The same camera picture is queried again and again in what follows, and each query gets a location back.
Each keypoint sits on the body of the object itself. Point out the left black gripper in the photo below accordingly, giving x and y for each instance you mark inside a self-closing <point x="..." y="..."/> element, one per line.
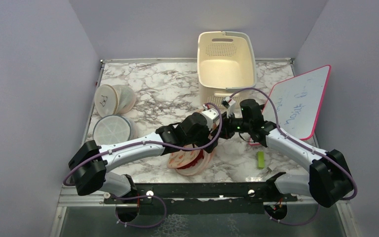
<point x="206" y="141"/>

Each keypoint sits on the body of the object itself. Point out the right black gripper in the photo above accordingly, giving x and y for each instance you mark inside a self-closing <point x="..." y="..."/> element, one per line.
<point x="226" y="133"/>

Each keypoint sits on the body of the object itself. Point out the red bra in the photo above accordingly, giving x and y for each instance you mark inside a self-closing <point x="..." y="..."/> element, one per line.
<point x="199" y="157"/>

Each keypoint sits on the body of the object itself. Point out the peach floral mesh laundry bag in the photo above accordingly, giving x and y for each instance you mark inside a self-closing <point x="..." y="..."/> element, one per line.
<point x="181" y="158"/>

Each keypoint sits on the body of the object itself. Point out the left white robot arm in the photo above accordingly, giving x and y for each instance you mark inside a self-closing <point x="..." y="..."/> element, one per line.
<point x="90" y="166"/>

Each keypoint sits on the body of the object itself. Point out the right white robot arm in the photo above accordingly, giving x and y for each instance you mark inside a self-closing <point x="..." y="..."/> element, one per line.
<point x="328" y="179"/>

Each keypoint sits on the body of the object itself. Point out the cream plastic laundry basket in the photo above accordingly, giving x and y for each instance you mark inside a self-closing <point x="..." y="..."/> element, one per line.
<point x="225" y="65"/>

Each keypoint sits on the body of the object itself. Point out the beige round mesh bag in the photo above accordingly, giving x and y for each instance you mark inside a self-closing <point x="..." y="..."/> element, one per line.
<point x="114" y="99"/>

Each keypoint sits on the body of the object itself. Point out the green marker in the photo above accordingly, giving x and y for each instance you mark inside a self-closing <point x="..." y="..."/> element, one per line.
<point x="261" y="159"/>

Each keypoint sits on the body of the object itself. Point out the pink framed whiteboard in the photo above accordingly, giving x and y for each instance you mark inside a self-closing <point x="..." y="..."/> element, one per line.
<point x="298" y="101"/>

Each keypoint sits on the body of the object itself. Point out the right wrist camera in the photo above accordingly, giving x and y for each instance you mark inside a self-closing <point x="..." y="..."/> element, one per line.
<point x="229" y="104"/>

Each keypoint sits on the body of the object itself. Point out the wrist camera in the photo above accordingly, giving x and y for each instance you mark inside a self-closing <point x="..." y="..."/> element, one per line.
<point x="211" y="114"/>
<point x="229" y="104"/>

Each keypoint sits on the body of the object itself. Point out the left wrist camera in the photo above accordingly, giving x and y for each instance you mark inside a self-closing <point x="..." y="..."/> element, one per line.
<point x="211" y="114"/>

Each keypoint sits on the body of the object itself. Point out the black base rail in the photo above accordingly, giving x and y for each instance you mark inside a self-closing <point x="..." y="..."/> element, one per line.
<point x="200" y="198"/>

